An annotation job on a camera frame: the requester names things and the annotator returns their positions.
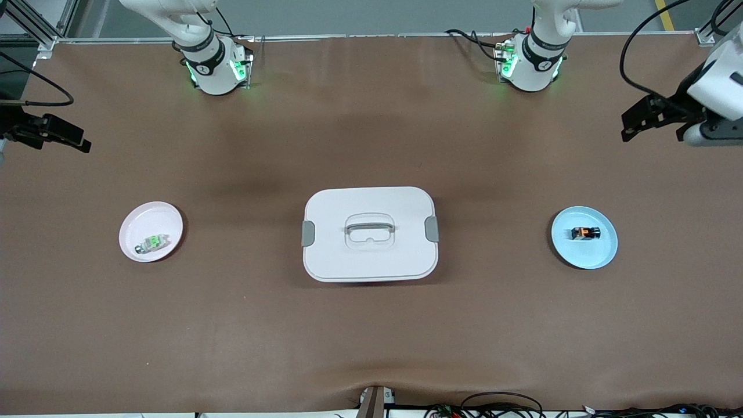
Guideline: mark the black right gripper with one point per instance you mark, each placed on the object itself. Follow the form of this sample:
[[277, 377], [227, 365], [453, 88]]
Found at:
[[13, 129]]

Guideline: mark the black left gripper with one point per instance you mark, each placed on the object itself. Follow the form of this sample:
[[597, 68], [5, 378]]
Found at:
[[677, 109]]

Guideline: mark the orange black switch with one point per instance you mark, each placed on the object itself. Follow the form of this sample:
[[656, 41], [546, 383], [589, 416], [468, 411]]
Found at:
[[586, 233]]

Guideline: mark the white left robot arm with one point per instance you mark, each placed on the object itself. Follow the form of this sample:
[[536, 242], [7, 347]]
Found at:
[[537, 58]]

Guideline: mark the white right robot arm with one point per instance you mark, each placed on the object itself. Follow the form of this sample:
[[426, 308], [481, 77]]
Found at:
[[212, 69]]

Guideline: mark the white lidded box grey latches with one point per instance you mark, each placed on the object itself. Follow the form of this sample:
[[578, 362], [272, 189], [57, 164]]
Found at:
[[371, 261]]

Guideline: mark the pink round plate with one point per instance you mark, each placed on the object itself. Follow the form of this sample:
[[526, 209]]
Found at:
[[162, 217]]

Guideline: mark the light blue round plate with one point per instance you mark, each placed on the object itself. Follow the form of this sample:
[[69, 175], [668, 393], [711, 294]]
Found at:
[[583, 258]]

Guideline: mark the brown table mat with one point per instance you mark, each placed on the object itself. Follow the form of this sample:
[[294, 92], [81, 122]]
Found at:
[[371, 337]]

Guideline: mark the aluminium corner post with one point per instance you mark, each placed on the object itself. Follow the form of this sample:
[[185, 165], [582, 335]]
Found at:
[[705, 38]]

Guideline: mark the green clear switch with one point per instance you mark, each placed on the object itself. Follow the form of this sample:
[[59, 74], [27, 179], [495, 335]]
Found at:
[[153, 242]]

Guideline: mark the metal table edge bracket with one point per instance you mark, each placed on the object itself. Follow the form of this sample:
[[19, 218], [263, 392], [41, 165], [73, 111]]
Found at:
[[374, 403]]

